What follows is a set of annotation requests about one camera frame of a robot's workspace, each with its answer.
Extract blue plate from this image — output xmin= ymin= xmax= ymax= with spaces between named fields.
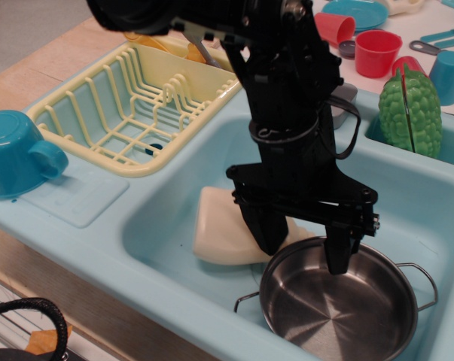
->
xmin=321 ymin=0 xmax=389 ymax=32

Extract black cable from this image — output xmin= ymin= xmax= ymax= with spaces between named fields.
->
xmin=0 ymin=297 xmax=69 ymax=361

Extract cream detergent bottle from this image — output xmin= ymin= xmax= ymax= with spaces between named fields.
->
xmin=192 ymin=186 xmax=317 ymax=267

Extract blue cup upside-down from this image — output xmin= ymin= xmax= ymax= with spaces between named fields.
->
xmin=429 ymin=50 xmax=454 ymax=106

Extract red cup upright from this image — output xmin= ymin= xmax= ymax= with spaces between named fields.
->
xmin=355 ymin=29 xmax=403 ymax=78

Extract red cup lying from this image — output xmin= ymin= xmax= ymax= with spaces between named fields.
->
xmin=314 ymin=13 xmax=356 ymax=47

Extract stainless steel pot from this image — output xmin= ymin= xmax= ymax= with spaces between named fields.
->
xmin=233 ymin=237 xmax=440 ymax=360

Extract yellow drying rack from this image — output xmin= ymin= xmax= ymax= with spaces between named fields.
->
xmin=26 ymin=36 xmax=241 ymax=177

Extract cream toy object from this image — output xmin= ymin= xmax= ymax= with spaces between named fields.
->
xmin=384 ymin=0 xmax=425 ymax=16

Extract green bumpy toy vegetable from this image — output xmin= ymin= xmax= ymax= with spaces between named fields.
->
xmin=379 ymin=65 xmax=443 ymax=159

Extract small grey lid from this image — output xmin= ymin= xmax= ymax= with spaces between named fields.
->
xmin=338 ymin=40 xmax=355 ymax=59

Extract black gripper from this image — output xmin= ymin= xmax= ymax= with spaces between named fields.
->
xmin=227 ymin=108 xmax=379 ymax=275

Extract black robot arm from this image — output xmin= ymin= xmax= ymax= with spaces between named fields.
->
xmin=88 ymin=1 xmax=378 ymax=275

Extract orange dish brush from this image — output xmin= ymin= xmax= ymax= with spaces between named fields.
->
xmin=123 ymin=32 xmax=169 ymax=53

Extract grey toy faucet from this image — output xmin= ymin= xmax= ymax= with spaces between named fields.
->
xmin=330 ymin=82 xmax=358 ymax=130

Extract blue spatula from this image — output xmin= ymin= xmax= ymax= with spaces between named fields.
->
xmin=420 ymin=29 xmax=454 ymax=47

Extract grey measuring spoon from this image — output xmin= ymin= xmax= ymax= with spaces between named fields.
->
xmin=409 ymin=40 xmax=443 ymax=56

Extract orange tape piece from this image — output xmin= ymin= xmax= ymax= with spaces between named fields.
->
xmin=25 ymin=329 xmax=58 ymax=355

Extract blue upside-down mug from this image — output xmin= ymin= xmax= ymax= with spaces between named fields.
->
xmin=0 ymin=110 xmax=69 ymax=199

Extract red cup behind vegetable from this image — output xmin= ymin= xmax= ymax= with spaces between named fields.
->
xmin=392 ymin=56 xmax=428 ymax=79

